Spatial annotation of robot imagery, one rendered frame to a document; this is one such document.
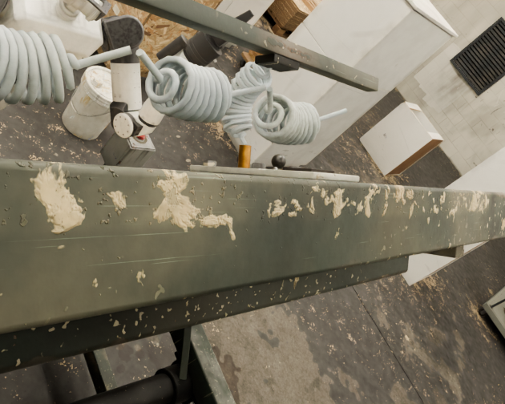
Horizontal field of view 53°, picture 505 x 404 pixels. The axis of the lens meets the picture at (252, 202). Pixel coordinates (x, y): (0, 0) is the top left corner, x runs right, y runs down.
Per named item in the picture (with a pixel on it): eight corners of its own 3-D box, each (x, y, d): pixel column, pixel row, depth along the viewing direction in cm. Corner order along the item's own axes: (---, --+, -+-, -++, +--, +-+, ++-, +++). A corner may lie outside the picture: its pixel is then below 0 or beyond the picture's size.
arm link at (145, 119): (160, 102, 149) (132, 148, 159) (181, 98, 157) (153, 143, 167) (137, 78, 150) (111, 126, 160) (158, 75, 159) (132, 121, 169)
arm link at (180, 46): (211, 70, 144) (180, 92, 147) (211, 54, 152) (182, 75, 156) (185, 39, 137) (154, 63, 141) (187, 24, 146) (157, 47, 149)
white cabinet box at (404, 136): (373, 140, 676) (417, 104, 638) (398, 175, 658) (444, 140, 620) (358, 139, 640) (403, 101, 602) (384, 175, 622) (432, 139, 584)
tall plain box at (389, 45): (273, 122, 504) (414, -18, 411) (304, 170, 485) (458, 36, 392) (212, 115, 433) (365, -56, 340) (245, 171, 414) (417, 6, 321)
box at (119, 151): (123, 154, 210) (146, 127, 200) (133, 177, 205) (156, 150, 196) (98, 152, 201) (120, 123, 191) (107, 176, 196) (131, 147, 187)
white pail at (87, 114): (94, 109, 335) (130, 58, 310) (111, 144, 326) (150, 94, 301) (50, 104, 310) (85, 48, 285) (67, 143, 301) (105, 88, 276)
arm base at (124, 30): (89, 50, 160) (89, 12, 157) (129, 54, 167) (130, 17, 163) (101, 52, 148) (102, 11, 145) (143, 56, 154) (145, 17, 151)
